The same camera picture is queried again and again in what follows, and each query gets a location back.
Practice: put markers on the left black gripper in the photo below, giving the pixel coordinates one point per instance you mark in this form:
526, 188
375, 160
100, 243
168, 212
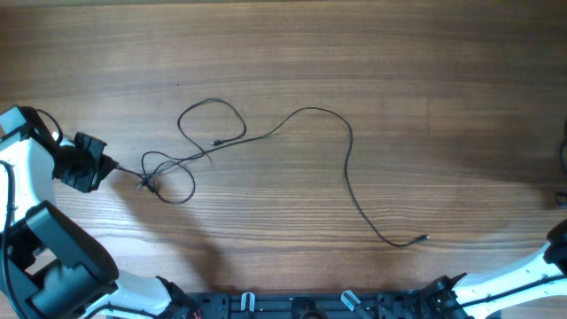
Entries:
91, 162

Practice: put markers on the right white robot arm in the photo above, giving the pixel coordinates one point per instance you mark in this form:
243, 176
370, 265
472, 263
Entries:
539, 275

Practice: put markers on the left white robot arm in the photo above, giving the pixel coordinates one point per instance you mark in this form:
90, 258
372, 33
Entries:
50, 266

